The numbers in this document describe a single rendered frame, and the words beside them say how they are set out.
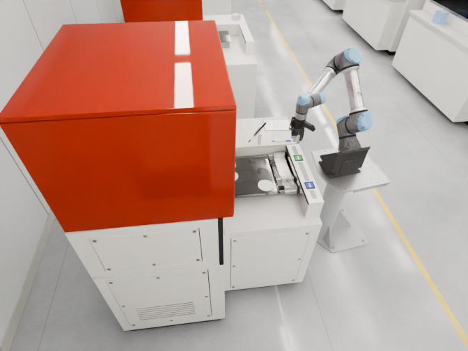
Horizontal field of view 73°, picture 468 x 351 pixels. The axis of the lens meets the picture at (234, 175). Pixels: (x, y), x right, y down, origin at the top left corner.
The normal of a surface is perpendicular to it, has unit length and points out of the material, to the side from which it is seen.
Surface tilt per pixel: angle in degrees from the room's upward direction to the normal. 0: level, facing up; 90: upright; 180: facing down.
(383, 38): 90
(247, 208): 0
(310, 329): 0
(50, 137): 90
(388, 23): 90
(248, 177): 0
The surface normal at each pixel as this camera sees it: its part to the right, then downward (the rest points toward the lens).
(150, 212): 0.13, 0.69
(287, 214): 0.01, -0.71
